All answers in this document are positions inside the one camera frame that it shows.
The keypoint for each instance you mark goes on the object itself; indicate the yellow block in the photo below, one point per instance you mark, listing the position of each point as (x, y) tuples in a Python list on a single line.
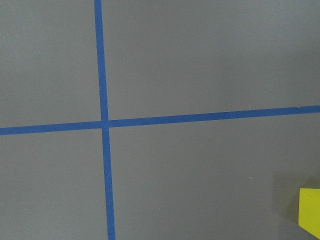
[(309, 211)]

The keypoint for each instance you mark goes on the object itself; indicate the blue tape line crosswise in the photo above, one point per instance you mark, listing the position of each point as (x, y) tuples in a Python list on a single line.
[(159, 120)]

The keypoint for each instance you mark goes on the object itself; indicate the blue tape line lengthwise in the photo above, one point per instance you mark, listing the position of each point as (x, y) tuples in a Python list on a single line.
[(105, 130)]

